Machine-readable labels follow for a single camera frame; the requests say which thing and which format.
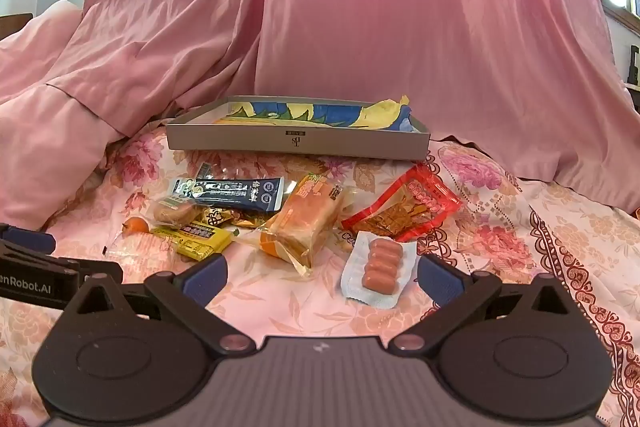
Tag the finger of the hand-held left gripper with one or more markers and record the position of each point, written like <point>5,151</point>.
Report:
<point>100,273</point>
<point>27,239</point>

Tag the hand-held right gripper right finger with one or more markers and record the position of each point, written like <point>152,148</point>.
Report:
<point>440,284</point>

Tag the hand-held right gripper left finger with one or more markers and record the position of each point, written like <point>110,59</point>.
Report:
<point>202,279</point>

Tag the yellow snack packet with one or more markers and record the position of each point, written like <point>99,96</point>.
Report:
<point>195,239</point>

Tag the small orange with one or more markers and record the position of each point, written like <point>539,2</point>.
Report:
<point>135,226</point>

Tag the sausage packet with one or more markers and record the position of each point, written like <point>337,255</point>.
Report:
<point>382,264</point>

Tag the gold snack packet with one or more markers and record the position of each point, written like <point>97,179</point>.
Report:
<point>220,219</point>

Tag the round biscuit packet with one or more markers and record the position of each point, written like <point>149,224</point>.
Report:
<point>172,213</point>

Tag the clear packet with dark snack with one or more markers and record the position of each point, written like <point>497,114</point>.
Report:
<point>220,172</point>

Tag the bread packet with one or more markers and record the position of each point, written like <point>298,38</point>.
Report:
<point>305,217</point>

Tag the grey cardboard box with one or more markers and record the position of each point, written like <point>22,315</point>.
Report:
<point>300,142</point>

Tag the red snack packet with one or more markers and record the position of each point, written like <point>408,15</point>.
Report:
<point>415,202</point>

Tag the floral bedsheet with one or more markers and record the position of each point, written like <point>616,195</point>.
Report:
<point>500,217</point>

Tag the dark blue long packet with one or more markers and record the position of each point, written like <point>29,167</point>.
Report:
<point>235,194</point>

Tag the pink quilt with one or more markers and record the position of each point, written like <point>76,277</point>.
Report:
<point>50,117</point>

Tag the dark wooden headboard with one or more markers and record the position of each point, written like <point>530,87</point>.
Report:
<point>12,26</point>

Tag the pink curtain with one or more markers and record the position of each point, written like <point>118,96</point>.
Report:
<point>400,32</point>

